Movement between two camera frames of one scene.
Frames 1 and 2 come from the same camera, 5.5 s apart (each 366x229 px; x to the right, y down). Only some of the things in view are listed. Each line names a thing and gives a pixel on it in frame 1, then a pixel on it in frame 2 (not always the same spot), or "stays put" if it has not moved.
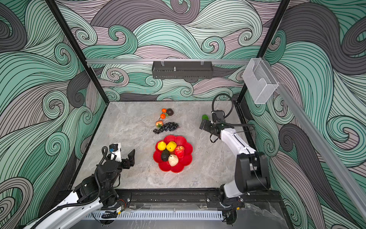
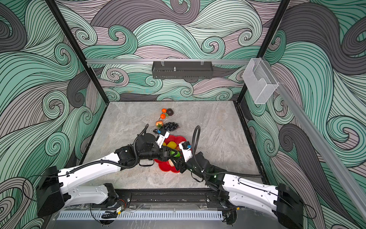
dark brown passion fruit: [170, 112] stays put
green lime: [205, 117] -> [177, 155]
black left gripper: [127, 164] -> [165, 152]
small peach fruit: [159, 123] stays put
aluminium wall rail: [164, 61] stays put
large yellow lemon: [171, 146] stays put
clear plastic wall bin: [260, 82] stays put
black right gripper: [207, 128] -> [181, 163]
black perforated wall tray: [182, 70] stays put
